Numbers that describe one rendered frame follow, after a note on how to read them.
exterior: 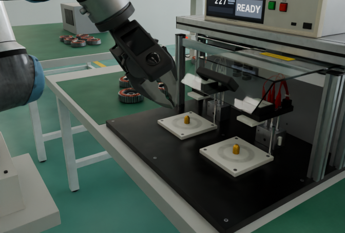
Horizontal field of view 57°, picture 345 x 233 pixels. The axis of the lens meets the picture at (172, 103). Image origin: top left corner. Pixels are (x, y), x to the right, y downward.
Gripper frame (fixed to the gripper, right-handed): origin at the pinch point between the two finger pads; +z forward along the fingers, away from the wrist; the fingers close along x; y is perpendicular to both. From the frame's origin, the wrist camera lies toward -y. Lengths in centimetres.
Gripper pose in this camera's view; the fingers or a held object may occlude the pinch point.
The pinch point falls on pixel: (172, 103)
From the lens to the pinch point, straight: 61.3
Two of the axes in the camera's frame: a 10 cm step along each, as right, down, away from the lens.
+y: -4.2, -3.4, 8.4
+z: 4.6, 7.2, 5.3
